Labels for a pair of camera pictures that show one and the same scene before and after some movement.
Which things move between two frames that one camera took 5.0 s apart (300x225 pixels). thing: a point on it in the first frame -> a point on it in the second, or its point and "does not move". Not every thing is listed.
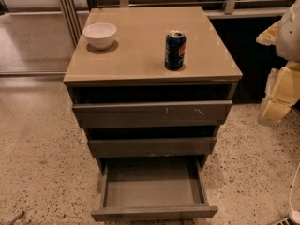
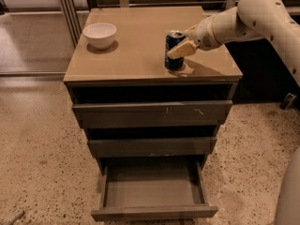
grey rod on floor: [16, 217] does not move
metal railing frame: [217, 1] does not move
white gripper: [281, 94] -> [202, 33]
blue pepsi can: [174, 53] does not move
